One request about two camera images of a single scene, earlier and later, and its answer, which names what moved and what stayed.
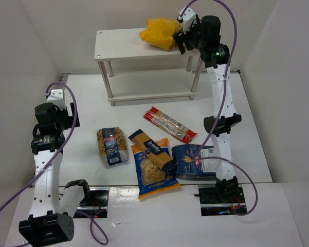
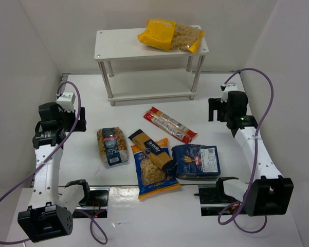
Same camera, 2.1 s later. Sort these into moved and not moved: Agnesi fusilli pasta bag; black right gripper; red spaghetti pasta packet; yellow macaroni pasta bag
Moved: black right gripper
Not moved: Agnesi fusilli pasta bag; red spaghetti pasta packet; yellow macaroni pasta bag
